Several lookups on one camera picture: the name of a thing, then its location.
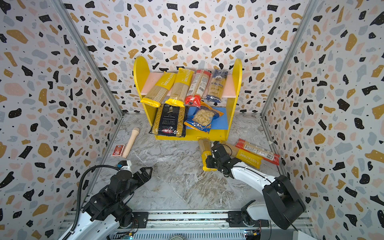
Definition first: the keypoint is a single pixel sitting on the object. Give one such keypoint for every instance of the red clear spaghetti pack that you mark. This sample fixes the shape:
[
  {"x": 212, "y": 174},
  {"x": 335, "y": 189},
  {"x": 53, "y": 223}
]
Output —
[{"x": 197, "y": 88}]

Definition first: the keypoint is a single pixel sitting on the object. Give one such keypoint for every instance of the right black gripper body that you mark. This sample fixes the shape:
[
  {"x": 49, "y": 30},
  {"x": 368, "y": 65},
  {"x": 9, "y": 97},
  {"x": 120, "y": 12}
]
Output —
[{"x": 217, "y": 159}]

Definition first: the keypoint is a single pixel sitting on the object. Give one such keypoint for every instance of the blue yellow spaghetti pack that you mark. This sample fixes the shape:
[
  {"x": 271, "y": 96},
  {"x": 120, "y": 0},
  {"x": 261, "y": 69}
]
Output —
[{"x": 216, "y": 86}]

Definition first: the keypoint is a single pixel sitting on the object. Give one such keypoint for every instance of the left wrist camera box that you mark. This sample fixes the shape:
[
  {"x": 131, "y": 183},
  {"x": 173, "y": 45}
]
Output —
[{"x": 124, "y": 165}]

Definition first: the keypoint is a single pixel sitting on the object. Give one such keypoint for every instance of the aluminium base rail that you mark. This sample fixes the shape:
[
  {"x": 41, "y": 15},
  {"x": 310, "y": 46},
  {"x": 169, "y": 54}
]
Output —
[{"x": 184, "y": 225}]

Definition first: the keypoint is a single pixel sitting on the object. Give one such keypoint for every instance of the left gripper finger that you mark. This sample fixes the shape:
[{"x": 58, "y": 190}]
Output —
[
  {"x": 141, "y": 183},
  {"x": 145, "y": 173}
]

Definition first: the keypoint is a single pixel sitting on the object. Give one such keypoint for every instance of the yellow Pastatime spaghetti pack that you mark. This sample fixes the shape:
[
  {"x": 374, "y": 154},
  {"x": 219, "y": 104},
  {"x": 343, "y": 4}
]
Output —
[{"x": 159, "y": 91}]

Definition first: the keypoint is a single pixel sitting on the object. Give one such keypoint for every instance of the wooden rolling pin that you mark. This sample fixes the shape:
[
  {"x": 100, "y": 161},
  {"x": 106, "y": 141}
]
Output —
[{"x": 135, "y": 132}]

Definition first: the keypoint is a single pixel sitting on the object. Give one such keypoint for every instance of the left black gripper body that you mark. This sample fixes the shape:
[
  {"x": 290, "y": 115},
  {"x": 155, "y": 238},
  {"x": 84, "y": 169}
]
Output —
[{"x": 132, "y": 185}]

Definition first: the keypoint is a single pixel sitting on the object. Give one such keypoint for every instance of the red playing card box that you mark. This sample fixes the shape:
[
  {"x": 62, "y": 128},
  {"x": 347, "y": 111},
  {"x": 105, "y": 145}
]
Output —
[{"x": 118, "y": 150}]

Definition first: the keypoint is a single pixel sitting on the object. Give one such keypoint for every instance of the pink upper shelf board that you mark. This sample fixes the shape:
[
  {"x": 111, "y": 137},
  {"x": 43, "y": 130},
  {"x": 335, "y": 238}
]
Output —
[{"x": 229, "y": 90}]

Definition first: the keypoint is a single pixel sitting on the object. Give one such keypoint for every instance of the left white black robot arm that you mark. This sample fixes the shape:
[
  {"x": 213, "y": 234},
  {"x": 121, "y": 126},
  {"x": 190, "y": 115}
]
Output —
[{"x": 108, "y": 210}]

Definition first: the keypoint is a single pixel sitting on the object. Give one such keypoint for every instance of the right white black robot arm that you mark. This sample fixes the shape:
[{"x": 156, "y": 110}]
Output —
[{"x": 282, "y": 203}]

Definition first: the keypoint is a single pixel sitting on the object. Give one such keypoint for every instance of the red long spaghetti pack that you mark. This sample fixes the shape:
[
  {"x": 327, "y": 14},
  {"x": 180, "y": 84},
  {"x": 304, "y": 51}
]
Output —
[{"x": 267, "y": 155}]

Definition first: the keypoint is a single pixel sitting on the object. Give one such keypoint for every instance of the dark penne pasta bag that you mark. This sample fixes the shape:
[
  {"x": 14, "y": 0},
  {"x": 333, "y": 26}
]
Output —
[{"x": 169, "y": 121}]

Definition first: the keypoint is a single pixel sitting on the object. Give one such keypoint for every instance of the yellow shelf unit frame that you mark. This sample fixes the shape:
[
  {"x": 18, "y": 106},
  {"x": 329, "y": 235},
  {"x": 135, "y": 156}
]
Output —
[{"x": 141, "y": 72}]

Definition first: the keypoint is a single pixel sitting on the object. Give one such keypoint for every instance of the blue orange orecchiette bag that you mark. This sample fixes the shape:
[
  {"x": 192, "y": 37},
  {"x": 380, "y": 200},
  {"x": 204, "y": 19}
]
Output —
[{"x": 202, "y": 118}]

